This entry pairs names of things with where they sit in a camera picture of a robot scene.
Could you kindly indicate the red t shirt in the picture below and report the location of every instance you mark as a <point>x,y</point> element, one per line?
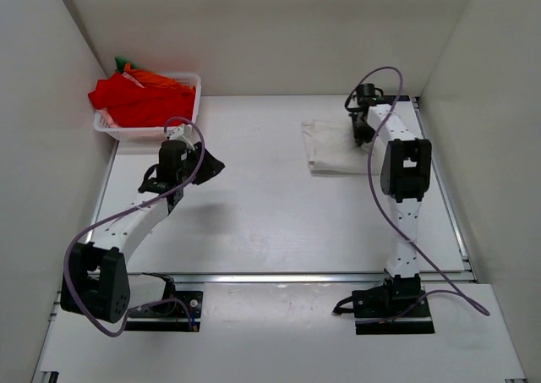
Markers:
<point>133,106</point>

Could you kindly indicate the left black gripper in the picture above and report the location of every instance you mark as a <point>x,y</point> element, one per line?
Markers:
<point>211,166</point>

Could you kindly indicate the pink cloth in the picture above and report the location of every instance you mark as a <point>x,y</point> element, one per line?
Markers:
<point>107,118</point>

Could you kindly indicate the orange t shirt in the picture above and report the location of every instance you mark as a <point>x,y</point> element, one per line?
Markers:
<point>149,79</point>

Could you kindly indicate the green cloth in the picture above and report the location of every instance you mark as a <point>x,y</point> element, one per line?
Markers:
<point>120,63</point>

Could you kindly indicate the white t shirt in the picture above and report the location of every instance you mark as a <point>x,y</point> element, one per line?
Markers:
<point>330,149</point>

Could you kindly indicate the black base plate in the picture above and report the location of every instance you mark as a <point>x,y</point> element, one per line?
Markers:
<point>378,312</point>
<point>171,317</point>

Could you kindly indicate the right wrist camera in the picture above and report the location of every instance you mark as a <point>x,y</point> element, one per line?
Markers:
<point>364,95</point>

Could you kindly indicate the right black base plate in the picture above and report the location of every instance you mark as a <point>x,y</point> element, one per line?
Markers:
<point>378,312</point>

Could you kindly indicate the white plastic laundry basket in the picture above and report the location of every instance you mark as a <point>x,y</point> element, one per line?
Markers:
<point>184,78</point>

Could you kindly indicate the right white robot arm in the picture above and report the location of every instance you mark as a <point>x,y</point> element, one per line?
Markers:
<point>404,180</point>

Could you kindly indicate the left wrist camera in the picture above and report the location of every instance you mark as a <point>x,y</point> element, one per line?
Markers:
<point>174,157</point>

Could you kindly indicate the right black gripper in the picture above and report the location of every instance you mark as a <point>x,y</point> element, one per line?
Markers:
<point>360,139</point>

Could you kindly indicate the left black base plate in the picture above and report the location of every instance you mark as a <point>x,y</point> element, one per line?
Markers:
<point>171,317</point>

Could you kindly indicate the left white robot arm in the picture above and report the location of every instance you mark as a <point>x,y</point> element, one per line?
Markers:
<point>96,282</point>

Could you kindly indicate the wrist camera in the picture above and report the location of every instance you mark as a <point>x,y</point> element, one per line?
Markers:
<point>174,157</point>
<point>364,95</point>

